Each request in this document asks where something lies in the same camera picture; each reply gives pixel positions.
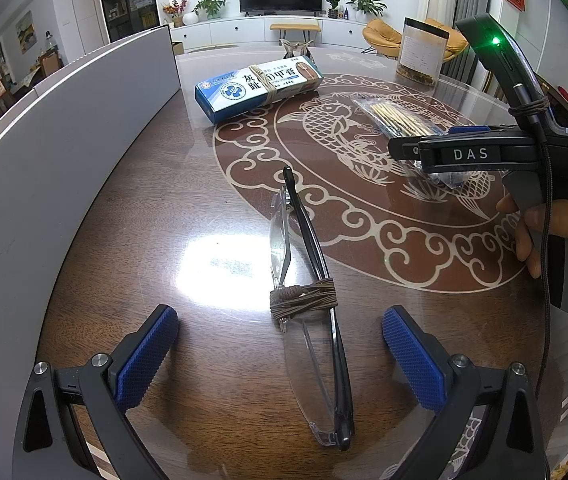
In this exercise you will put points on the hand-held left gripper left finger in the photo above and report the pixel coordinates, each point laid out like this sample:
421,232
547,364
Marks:
146,355

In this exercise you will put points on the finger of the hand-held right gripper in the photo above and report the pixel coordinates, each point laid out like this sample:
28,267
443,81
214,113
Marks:
404,149
469,130

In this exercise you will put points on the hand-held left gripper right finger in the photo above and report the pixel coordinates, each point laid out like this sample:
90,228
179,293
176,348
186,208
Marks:
414,355

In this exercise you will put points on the clear bag of wooden sticks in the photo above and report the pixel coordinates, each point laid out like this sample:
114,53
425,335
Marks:
394,115

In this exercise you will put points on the black framed eyeglasses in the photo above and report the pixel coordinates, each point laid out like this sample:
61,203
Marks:
304,301

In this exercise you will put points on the white storage bin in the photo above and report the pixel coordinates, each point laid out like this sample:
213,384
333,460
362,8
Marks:
39,185

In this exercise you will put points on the orange lounge chair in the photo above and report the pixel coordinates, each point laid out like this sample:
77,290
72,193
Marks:
381,35
456,42

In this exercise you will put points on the clear jar black lid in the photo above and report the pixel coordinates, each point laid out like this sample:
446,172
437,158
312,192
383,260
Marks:
421,50

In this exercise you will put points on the large leafy potted plant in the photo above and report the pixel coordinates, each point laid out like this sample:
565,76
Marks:
366,4

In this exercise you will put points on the small potted plant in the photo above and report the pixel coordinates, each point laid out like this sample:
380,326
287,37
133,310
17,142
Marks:
332,7

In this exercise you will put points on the wooden bench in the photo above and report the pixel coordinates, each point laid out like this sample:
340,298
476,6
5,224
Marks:
294,26

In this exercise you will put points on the blue white ointment box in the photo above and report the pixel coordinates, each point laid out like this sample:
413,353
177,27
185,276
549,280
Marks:
244,92

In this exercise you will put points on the white television console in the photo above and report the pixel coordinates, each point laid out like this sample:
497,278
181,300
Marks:
244,30

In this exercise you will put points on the bushy green potted plant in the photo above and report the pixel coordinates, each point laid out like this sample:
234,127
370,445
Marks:
211,5

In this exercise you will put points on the cardboard box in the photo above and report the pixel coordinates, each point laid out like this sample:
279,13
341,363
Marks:
177,47

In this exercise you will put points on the white round vase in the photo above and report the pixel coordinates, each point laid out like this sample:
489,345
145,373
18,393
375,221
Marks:
190,18

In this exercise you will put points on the red flower bouquet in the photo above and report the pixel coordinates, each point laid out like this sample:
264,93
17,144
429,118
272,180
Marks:
175,10

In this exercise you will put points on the dining table with chairs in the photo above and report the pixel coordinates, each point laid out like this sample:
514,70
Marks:
49,62

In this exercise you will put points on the dark glass display cabinet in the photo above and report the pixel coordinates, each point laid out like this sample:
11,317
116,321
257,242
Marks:
124,0

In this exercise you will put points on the framed wall painting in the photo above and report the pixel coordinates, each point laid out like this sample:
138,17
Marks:
25,32

